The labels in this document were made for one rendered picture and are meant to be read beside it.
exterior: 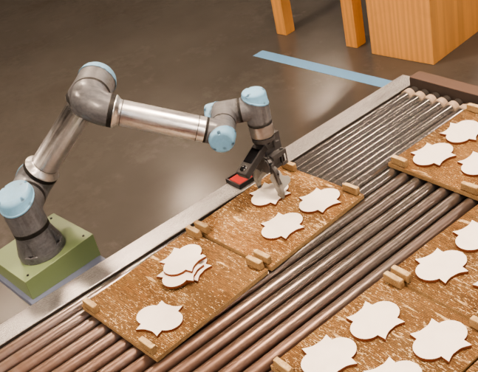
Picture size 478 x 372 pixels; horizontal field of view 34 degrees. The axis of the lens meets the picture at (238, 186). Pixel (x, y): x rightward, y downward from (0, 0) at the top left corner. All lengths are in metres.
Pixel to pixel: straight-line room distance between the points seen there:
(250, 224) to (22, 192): 0.69
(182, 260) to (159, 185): 2.28
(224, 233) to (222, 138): 0.33
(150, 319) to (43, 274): 0.48
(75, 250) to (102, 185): 2.22
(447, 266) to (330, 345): 0.40
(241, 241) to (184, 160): 2.42
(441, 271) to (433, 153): 0.58
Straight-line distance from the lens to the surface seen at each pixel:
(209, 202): 2.54
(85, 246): 2.50
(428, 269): 2.08
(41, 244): 2.46
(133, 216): 4.30
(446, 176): 2.44
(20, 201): 2.40
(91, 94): 2.21
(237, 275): 2.18
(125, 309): 2.19
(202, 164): 4.59
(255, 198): 2.45
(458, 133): 2.63
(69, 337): 2.21
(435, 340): 1.90
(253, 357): 1.97
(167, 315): 2.11
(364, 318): 1.96
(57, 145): 2.43
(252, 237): 2.30
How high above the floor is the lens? 2.29
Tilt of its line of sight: 32 degrees down
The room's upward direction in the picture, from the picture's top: 14 degrees counter-clockwise
